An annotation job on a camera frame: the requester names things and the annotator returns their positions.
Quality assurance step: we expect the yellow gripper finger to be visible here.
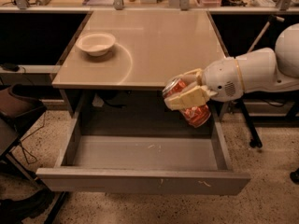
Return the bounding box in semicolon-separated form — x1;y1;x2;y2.
164;85;217;110
173;68;203;85

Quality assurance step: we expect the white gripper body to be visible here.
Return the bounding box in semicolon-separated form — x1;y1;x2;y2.
202;58;244;102

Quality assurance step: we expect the orange soda can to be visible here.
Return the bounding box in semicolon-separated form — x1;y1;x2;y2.
163;78;211;128

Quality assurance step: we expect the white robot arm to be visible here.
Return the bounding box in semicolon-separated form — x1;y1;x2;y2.
164;23;299;110

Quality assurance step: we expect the grey cabinet with tan top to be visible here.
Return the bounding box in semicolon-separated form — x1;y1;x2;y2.
52;9;227;113

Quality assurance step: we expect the grey open top drawer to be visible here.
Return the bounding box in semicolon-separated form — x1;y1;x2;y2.
37;91;250;195

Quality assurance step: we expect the black stand leg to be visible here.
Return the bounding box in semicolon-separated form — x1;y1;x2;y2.
237;99;263;148

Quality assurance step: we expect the white bowl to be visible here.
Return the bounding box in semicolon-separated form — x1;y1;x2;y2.
76;32;116;57

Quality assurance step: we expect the black shoe at right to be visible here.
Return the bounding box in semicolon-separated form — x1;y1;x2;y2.
290;168;299;184

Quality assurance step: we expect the black shoe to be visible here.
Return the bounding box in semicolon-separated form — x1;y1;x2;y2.
290;168;299;184
0;189;54;224

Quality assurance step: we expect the black power adapter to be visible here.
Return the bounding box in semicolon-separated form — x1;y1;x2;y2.
0;63;20;72

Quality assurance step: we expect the dark brown chair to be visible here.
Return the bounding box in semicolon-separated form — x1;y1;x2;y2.
0;85;47;189

